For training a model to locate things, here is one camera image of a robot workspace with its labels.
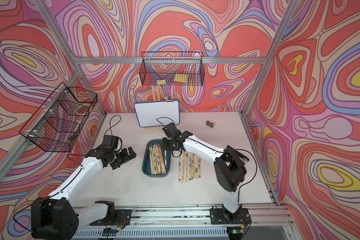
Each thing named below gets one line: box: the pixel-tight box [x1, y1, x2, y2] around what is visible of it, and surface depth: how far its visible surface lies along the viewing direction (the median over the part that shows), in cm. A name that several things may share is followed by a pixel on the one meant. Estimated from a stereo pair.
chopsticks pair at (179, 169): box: [178, 156, 182, 183], surface depth 91 cm
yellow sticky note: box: [173, 73, 188, 83], surface depth 92 cm
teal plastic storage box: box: [142, 139, 172, 178], surface depth 92 cm
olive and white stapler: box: [206, 120, 215, 128], surface depth 113 cm
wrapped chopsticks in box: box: [149, 144, 166, 175], surface depth 93 cm
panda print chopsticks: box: [194, 153, 201, 179], surface depth 92 cm
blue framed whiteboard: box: [134, 100, 180, 128], surface depth 98 cm
